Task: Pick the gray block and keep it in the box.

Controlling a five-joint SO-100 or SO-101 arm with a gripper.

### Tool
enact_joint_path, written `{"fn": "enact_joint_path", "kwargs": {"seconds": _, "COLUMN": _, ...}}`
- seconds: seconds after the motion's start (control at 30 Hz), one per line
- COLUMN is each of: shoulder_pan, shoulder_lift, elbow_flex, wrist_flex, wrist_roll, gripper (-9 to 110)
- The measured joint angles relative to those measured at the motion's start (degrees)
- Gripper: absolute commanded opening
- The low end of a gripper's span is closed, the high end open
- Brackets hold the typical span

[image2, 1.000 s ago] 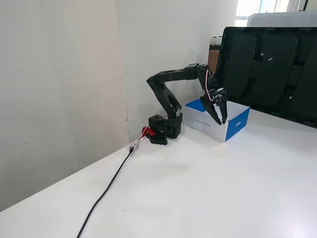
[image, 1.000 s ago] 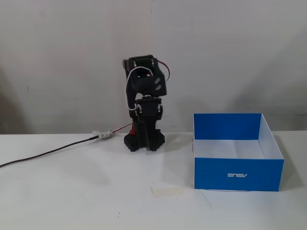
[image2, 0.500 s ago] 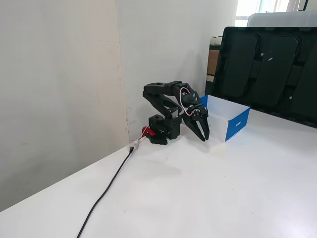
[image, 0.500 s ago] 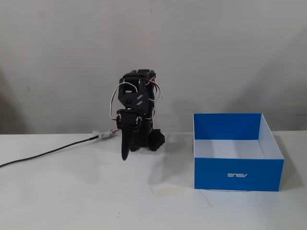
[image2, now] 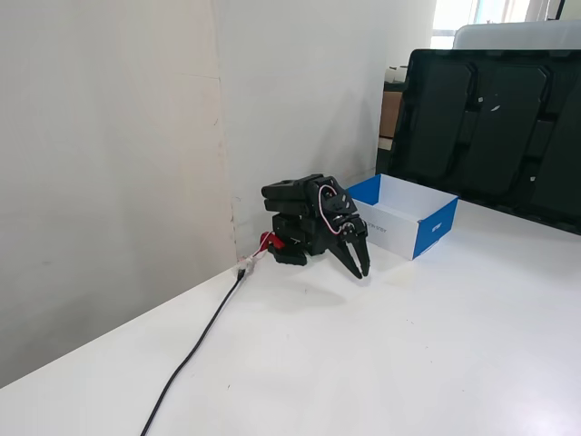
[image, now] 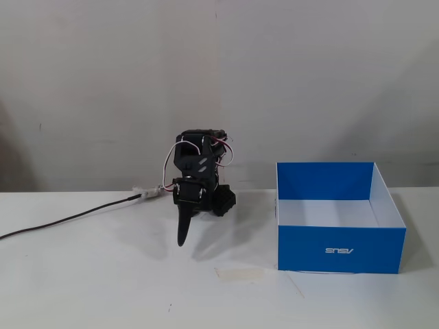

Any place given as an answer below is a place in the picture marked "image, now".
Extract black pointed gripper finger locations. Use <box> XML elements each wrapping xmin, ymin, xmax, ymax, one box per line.
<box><xmin>176</xmin><ymin>203</ymin><xmax>193</xmax><ymax>247</ymax></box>

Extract white servo wire loop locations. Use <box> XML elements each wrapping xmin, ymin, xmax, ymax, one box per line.
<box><xmin>161</xmin><ymin>139</ymin><xmax>201</xmax><ymax>195</ymax></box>

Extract red and white servo wires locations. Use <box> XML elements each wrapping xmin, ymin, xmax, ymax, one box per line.
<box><xmin>209</xmin><ymin>134</ymin><xmax>237</xmax><ymax>169</ymax></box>

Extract blue ASUS cardboard box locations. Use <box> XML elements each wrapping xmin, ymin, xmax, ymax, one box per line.
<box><xmin>274</xmin><ymin>161</ymin><xmax>407</xmax><ymax>275</ymax></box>

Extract clear tape patch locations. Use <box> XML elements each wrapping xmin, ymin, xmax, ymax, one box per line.
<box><xmin>213</xmin><ymin>267</ymin><xmax>272</xmax><ymax>283</ymax></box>

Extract black power cable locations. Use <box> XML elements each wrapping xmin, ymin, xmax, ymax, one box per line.
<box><xmin>0</xmin><ymin>193</ymin><xmax>142</xmax><ymax>241</ymax></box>

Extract white taped cable connector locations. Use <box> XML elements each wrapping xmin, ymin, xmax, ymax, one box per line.
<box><xmin>131</xmin><ymin>184</ymin><xmax>163</xmax><ymax>201</ymax></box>

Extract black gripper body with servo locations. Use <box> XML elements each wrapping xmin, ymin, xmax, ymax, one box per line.
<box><xmin>171</xmin><ymin>176</ymin><xmax>209</xmax><ymax>210</ymax></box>

